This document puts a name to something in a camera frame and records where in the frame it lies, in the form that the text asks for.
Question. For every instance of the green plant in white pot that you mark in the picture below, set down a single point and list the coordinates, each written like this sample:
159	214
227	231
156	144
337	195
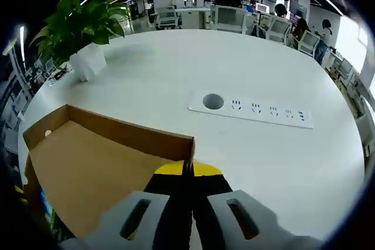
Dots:
88	24

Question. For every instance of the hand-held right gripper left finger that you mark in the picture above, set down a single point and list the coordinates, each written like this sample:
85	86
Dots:
123	226

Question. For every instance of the row of white office chairs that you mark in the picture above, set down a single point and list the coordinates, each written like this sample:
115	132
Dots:
228	18

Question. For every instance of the white table socket panel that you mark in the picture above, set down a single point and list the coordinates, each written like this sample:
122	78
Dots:
263	117

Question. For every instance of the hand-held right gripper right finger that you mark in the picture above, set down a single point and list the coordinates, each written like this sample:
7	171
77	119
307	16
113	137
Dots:
263	232

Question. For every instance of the brown cardboard shoe box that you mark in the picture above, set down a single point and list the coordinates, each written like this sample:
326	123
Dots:
88	150

